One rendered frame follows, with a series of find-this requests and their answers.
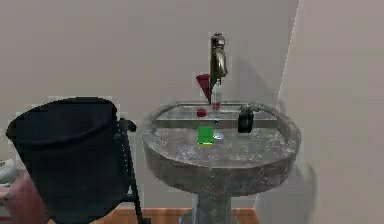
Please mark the small red round object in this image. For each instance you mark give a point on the small red round object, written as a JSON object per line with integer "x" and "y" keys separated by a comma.
{"x": 201, "y": 112}

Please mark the green soap bar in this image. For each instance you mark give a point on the green soap bar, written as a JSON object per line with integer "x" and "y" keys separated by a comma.
{"x": 205, "y": 135}

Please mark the clear bottle red liquid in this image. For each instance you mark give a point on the clear bottle red liquid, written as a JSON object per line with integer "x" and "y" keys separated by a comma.
{"x": 216, "y": 96}

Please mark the dark red triangular cloth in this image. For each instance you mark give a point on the dark red triangular cloth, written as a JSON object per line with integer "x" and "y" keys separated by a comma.
{"x": 204, "y": 83}

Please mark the black soap dispenser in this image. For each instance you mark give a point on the black soap dispenser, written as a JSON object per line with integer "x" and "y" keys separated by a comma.
{"x": 246, "y": 120}

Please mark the bronze sink faucet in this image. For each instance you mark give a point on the bronze sink faucet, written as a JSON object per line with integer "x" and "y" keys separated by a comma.
{"x": 218, "y": 60}

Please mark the black round bin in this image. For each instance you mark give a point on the black round bin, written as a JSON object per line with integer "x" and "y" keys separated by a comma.
{"x": 71, "y": 160}

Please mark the white round object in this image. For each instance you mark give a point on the white round object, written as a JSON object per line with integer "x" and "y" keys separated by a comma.
{"x": 6, "y": 170}

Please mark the pink rounded object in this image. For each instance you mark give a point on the pink rounded object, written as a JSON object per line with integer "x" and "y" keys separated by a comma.
{"x": 20, "y": 203}

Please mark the grey stone pedestal sink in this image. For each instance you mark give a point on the grey stone pedestal sink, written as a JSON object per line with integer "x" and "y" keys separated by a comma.
{"x": 220, "y": 166}

